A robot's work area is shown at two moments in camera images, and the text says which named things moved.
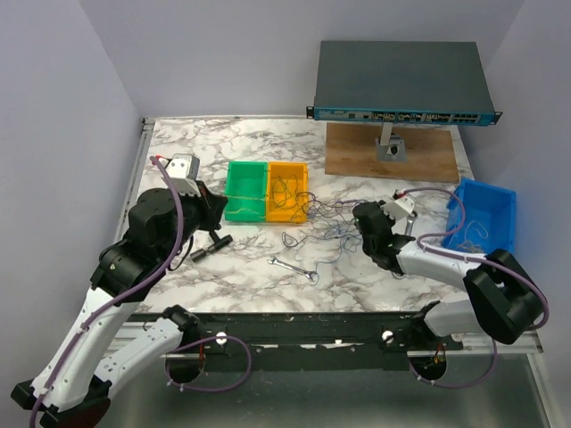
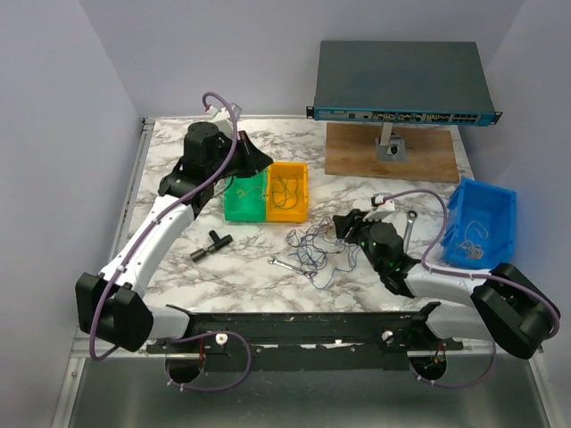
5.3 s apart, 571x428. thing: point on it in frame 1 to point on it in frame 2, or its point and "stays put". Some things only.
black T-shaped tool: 219,242 stays put
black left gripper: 210,205 to 253,160
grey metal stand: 391,148 stays put
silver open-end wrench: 310,274 stays put
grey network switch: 401,81 stays put
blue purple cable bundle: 335,219 to 321,251
